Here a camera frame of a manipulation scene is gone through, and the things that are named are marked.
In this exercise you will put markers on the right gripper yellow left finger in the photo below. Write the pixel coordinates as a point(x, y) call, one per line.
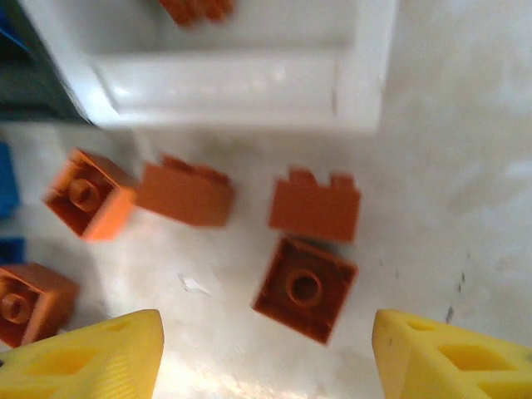
point(124, 357)

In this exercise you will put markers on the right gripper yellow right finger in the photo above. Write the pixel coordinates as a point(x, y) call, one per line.
point(399, 365)

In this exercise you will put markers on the orange lego brick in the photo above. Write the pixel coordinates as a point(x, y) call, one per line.
point(195, 10)
point(183, 199)
point(89, 195)
point(305, 287)
point(311, 212)
point(29, 299)

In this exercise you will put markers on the blue lego brick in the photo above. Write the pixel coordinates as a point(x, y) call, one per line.
point(10, 249)
point(7, 183)

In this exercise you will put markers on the white plastic bin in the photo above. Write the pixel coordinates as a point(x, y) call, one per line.
point(228, 91)

